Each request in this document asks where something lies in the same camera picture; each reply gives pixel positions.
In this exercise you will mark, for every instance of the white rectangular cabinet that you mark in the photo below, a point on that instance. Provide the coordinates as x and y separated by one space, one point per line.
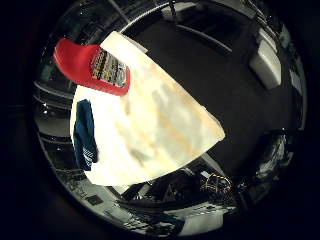
266 65

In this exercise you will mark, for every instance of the red spray bottle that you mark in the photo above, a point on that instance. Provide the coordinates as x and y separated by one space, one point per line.
80 65

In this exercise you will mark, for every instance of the blue striped cloth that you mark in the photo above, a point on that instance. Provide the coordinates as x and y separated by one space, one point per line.
85 133

